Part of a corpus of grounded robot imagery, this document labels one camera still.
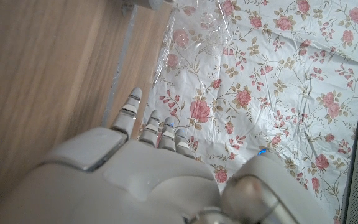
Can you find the floral backdrop cloth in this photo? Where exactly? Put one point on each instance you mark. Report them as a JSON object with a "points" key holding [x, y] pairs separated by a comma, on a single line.
{"points": [[291, 93]]}

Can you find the cling film roll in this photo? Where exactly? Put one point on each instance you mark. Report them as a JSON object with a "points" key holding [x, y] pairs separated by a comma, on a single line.
{"points": [[154, 3]]}

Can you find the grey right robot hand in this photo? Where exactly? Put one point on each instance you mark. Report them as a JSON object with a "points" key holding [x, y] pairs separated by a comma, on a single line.
{"points": [[141, 186]]}

